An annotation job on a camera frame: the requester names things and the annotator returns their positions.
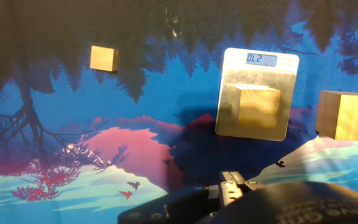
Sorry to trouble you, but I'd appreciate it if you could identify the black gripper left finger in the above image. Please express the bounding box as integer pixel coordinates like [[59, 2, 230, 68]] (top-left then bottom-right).
[[117, 170, 246, 224]]

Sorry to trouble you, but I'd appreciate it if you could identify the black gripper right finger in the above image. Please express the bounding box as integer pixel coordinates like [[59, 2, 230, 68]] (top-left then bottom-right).
[[244, 179, 265, 192]]

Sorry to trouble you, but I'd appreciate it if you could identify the medium wooden cube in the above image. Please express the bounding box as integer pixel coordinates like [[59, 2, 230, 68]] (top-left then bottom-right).
[[230, 83, 282, 129]]

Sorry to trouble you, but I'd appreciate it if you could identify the silver digital kitchen scale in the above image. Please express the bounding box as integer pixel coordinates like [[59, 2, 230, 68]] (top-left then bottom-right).
[[215, 47, 300, 142]]

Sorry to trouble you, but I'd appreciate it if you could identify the forest landscape printed cloth mat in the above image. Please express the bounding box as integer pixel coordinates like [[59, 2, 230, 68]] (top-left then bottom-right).
[[0, 0, 358, 224]]

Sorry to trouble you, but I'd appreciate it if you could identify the large wooden cube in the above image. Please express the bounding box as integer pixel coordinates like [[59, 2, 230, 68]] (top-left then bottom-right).
[[314, 90, 358, 142]]

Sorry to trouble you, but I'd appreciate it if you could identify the small wooden cube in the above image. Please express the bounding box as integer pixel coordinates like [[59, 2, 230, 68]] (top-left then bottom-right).
[[89, 45, 119, 73]]

